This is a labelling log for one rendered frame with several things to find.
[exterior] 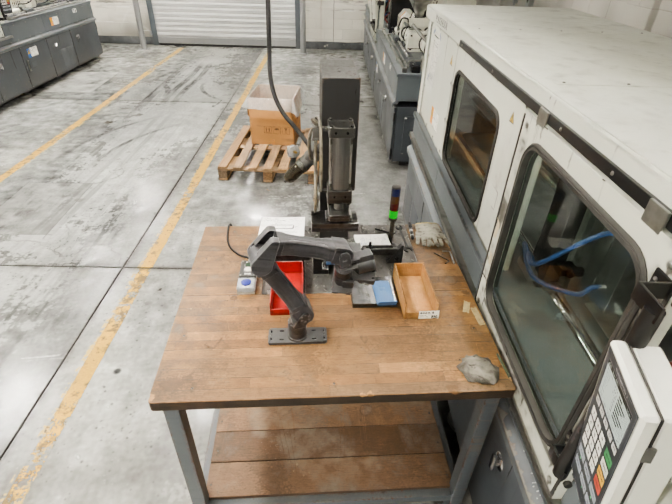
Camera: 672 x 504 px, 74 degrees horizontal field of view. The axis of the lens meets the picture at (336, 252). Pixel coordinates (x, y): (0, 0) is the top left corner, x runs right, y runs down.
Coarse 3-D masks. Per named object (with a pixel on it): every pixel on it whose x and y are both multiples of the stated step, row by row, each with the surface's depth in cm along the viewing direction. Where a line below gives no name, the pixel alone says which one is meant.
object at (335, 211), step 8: (328, 208) 171; (336, 208) 171; (344, 208) 172; (312, 216) 174; (320, 216) 175; (328, 216) 169; (336, 216) 168; (344, 216) 168; (352, 216) 175; (312, 224) 170; (320, 224) 170; (328, 224) 170; (336, 224) 171; (344, 224) 171; (352, 224) 171
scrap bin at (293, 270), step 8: (280, 264) 181; (288, 264) 181; (296, 264) 181; (288, 272) 183; (296, 272) 183; (296, 280) 179; (296, 288) 175; (272, 296) 168; (272, 304) 167; (280, 304) 167; (272, 312) 162; (280, 312) 163; (288, 312) 163
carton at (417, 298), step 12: (396, 264) 180; (408, 264) 180; (420, 264) 181; (396, 276) 176; (408, 276) 183; (420, 276) 183; (396, 288) 176; (408, 288) 177; (420, 288) 177; (432, 288) 167; (408, 300) 171; (420, 300) 171; (432, 300) 167; (408, 312) 162; (420, 312) 162; (432, 312) 162
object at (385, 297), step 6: (378, 282) 177; (384, 282) 177; (378, 288) 174; (390, 288) 174; (378, 294) 171; (384, 294) 171; (390, 294) 171; (378, 300) 168; (384, 300) 168; (390, 300) 168
